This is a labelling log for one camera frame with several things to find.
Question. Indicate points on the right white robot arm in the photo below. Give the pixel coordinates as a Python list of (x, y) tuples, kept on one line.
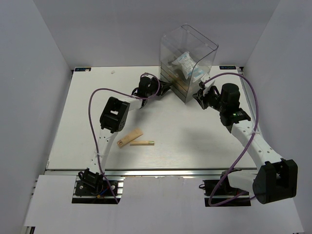
[(276, 177)]

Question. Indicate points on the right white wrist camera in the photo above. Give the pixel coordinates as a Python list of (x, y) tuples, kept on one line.
[(204, 84)]

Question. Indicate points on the cotton pad pack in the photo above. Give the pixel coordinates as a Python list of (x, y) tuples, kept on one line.
[(186, 63), (198, 74)]

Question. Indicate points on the beige foundation tube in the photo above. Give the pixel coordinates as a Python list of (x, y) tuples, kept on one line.
[(134, 134)]

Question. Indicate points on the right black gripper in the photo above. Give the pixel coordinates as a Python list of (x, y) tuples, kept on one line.
[(199, 97)]

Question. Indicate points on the clear acrylic organizer box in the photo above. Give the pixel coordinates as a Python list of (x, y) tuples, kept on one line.
[(172, 45)]

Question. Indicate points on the gold slim concealer stick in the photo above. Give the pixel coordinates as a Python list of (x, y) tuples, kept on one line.
[(142, 143)]

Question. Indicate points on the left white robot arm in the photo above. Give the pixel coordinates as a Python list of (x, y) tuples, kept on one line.
[(113, 117)]

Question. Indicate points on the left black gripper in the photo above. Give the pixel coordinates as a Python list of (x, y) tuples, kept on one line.
[(165, 86)]

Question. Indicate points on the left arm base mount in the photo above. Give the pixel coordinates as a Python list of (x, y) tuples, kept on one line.
[(92, 188)]

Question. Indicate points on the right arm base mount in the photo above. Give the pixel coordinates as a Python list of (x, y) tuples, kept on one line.
[(223, 193)]

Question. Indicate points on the aluminium table front rail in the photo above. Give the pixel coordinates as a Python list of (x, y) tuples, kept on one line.
[(150, 172)]

